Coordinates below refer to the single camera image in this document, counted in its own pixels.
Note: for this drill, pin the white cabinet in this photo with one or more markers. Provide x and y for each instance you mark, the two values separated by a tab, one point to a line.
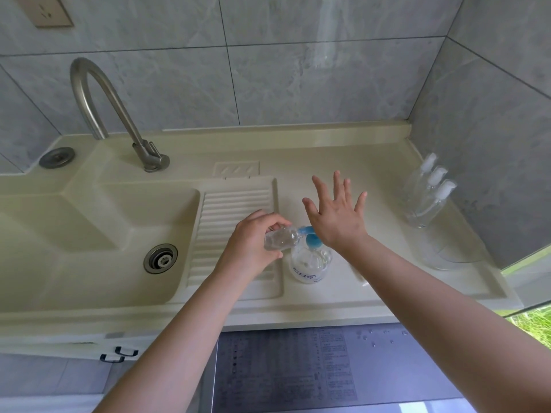
47	346

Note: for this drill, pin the person's left forearm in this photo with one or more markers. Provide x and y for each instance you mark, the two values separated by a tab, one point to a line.
159	357

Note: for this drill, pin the glass window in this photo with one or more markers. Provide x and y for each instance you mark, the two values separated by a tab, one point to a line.
534	292

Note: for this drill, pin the grey washing machine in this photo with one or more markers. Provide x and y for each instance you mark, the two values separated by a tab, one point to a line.
387	369

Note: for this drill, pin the beige wall socket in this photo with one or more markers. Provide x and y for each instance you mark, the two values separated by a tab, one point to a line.
43	10

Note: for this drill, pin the person's left hand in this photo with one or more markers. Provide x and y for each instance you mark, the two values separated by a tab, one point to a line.
247	249

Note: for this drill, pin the person's right hand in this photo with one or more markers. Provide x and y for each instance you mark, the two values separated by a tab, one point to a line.
338	219

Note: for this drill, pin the round steel hole cover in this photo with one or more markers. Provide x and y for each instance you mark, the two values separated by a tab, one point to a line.
57	157

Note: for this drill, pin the steel sink drain strainer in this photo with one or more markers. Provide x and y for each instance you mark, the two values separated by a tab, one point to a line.
160	258

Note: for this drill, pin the cream sink with washboard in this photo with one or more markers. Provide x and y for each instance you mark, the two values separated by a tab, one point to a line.
51	236

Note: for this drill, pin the clear hand sanitizer pump bottle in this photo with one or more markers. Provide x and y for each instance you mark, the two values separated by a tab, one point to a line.
311	264

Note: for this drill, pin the curved steel faucet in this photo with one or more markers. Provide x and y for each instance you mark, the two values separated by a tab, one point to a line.
120	120

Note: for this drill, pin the person's right forearm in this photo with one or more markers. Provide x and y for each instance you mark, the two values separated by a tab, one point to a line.
447	331

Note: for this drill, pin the small clear bottle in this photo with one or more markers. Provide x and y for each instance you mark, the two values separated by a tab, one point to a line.
426	213
419	198
414	184
282	239

